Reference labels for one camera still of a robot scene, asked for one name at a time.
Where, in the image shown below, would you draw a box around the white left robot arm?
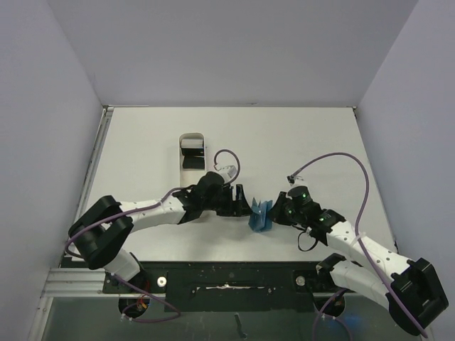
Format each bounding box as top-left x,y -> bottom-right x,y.
67,170 -> 252,292

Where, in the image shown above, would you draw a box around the aluminium frame rail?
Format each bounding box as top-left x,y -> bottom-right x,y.
41,268 -> 105,298

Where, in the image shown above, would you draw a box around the white card tray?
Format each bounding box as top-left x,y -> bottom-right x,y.
177,131 -> 210,222

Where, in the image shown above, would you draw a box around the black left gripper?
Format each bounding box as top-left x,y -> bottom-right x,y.
202,184 -> 252,217

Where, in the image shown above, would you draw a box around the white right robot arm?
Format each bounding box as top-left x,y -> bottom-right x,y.
267,185 -> 449,336

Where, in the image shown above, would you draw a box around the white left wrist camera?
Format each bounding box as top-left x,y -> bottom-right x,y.
215,165 -> 237,183

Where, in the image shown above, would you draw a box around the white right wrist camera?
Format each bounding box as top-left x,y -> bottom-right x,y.
287,175 -> 306,187

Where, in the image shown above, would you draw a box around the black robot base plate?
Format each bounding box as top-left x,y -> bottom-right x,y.
102,261 -> 338,323

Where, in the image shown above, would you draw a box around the black credit card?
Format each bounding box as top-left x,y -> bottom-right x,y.
181,148 -> 205,170

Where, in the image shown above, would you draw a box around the short black cable loop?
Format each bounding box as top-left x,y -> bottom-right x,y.
296,229 -> 319,252

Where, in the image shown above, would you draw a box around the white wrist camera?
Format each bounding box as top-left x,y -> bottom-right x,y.
287,175 -> 306,187
215,165 -> 237,183

